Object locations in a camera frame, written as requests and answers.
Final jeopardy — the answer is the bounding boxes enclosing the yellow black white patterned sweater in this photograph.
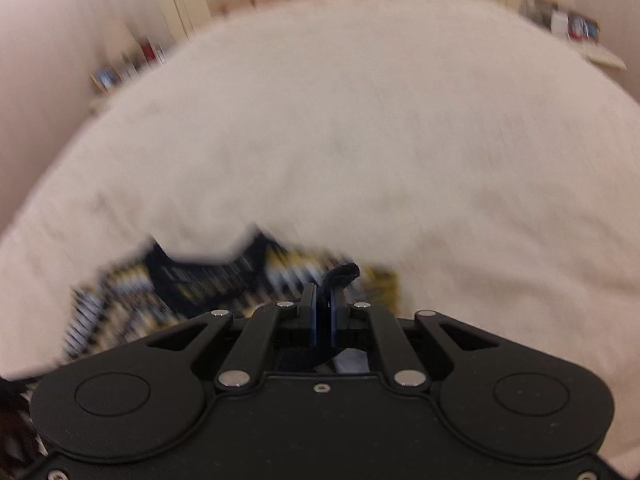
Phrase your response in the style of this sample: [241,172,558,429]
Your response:
[62,228,402,361]

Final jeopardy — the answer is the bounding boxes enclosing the cream floral bedspread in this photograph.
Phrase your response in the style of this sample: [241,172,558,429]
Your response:
[1,0,639,474]

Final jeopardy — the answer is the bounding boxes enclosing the left bedside table with items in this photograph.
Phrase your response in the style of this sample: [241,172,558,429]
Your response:
[91,20,166,96]

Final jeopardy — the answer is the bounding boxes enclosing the bedside table with items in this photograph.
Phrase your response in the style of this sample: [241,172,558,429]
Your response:
[91,20,166,96]
[522,0,627,72]

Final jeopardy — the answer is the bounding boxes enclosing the right bedside table with items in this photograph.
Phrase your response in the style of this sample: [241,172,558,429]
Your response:
[522,0,627,72]

